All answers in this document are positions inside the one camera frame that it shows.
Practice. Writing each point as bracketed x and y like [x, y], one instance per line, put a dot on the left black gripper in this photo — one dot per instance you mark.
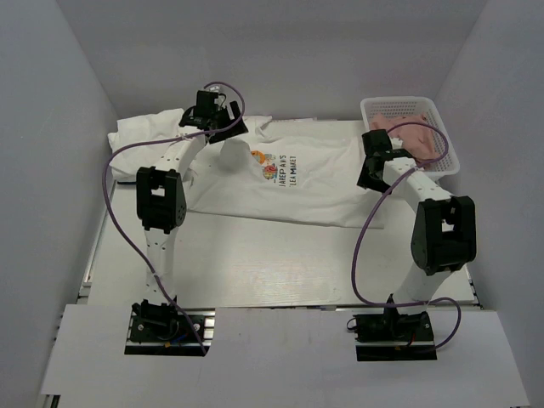
[238, 127]

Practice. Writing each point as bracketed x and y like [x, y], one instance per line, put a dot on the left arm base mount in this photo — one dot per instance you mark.
[162, 330]

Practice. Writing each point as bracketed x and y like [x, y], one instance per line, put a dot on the white printed t shirt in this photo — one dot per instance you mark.
[302, 171]

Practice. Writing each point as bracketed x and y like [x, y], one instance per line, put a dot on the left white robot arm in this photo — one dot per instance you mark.
[160, 197]

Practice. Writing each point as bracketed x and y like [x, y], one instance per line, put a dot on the white plastic basket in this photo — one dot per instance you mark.
[447, 163]

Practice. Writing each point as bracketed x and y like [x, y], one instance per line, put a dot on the pink t shirt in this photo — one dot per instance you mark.
[415, 138]

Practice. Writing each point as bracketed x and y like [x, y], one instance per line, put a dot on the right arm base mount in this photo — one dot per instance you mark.
[393, 337]

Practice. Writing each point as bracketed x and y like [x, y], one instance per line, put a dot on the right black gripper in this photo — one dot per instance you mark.
[365, 179]

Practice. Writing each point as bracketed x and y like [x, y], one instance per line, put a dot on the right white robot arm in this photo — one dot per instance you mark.
[443, 239]

